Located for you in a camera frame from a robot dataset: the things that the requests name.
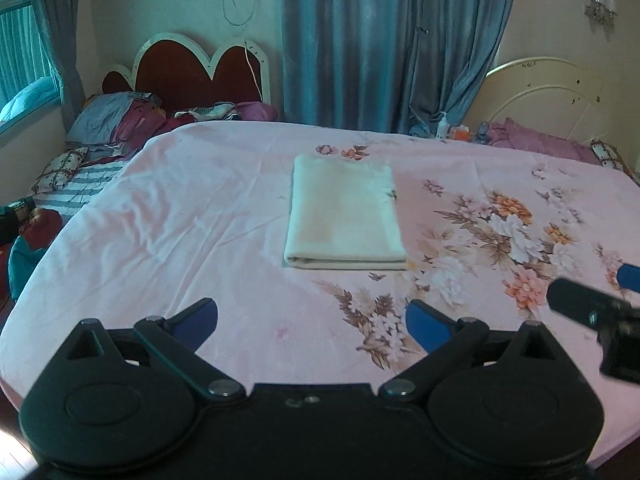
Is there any patterned cushion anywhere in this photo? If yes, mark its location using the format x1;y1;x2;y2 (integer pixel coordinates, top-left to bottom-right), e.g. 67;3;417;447
590;140;637;177

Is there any white wall cable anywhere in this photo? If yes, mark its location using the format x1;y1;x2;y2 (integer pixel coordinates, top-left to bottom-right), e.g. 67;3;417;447
222;0;265;102

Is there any purple pillow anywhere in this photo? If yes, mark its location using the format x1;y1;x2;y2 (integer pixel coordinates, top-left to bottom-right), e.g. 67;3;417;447
487;117;602;167

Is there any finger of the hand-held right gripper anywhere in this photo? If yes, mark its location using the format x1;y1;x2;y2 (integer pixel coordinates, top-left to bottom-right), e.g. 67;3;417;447
617;262;640;292
546;278;632;332

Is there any window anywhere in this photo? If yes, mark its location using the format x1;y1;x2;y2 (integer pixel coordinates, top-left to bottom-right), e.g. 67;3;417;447
0;0;63;127

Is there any grey window curtain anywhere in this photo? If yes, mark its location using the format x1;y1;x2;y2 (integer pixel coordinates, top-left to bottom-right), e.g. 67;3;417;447
27;0;89;112

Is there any maroon pillow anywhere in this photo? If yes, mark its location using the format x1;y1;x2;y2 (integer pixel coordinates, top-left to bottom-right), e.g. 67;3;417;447
114;104;172;147

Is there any pile of clothes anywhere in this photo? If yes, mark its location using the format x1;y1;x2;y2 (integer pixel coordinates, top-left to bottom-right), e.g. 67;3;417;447
174;101;279;122

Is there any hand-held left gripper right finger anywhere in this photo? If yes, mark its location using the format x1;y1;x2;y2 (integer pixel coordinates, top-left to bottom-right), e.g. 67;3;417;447
378;299;566;406

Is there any red and teal quilt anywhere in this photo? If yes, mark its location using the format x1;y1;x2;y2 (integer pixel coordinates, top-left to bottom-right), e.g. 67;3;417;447
0;207;64;302

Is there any pink floral bed sheet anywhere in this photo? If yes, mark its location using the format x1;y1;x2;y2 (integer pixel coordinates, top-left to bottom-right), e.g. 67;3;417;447
0;120;640;467

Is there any striped sheet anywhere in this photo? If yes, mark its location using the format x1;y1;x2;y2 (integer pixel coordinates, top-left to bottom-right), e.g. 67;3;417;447
35;162;132;212

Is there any red scalloped headboard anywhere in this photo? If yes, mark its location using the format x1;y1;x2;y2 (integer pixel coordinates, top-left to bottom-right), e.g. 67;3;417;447
102;32;274;114

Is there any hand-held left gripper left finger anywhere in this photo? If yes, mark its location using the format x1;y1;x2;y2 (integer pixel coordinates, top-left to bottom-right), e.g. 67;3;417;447
65;297;246;406

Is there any blue curtain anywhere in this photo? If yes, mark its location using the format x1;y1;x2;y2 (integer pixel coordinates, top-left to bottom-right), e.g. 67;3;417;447
280;0;522;137

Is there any white knit sweater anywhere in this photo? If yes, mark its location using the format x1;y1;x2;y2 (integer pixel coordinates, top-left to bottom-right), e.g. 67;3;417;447
283;154;409;272

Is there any cream round headboard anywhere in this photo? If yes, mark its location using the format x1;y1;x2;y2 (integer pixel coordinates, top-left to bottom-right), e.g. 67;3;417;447
462;57;622;142

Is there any checked pillow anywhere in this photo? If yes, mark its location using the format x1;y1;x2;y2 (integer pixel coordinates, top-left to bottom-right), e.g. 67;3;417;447
32;147;89;195

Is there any crystal wall lamp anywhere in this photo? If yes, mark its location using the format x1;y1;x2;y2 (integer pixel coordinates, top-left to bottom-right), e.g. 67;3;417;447
584;0;622;29

